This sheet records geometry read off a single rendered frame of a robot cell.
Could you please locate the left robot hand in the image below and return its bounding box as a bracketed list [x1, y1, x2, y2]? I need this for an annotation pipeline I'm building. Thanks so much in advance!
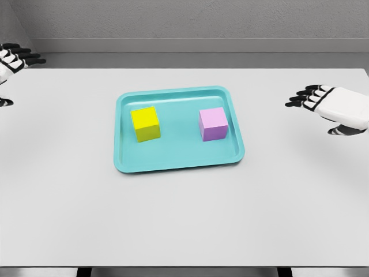
[0, 43, 47, 108]

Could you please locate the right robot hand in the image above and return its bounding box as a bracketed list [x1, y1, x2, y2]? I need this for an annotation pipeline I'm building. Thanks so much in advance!
[284, 84, 369, 137]

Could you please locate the pink cube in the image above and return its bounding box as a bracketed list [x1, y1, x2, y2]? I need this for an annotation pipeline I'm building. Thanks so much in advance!
[198, 106, 229, 143]

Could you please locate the yellow cube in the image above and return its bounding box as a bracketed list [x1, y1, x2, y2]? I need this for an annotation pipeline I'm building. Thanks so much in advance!
[130, 106, 161, 143]

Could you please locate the teal tray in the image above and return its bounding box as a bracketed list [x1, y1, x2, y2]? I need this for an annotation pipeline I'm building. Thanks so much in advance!
[114, 85, 246, 174]

